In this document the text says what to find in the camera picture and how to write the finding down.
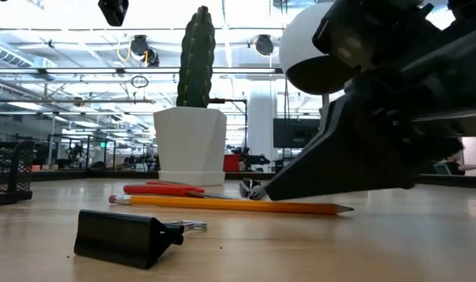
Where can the white hexagonal plant pot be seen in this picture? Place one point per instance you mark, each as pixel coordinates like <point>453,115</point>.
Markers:
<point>191,145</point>

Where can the black binder clip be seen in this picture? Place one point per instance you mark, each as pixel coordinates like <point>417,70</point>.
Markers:
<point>116,237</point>

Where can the yellow pencil with red eraser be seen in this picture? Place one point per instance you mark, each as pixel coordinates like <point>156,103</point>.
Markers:
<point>222,203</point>

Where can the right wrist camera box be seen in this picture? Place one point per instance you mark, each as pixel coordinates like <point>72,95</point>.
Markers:
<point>363,31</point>

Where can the black display on stand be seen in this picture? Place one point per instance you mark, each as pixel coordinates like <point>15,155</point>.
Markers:
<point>293,133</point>

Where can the green cactus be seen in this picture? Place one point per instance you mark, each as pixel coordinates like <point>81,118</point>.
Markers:
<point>197,58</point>

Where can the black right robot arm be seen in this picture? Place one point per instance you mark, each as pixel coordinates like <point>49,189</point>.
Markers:
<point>473,6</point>

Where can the person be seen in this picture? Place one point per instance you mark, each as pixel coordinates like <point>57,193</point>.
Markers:
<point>473,167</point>

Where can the red storage bin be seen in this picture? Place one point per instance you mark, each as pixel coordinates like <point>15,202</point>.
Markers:
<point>232,162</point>

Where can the black mesh desk organizer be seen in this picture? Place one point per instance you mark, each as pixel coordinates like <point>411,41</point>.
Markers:
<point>11,172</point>

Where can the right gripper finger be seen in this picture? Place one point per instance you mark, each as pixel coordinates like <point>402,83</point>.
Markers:
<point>340,164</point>

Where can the white globe lamp black base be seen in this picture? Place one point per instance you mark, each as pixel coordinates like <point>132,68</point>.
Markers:
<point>300,47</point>

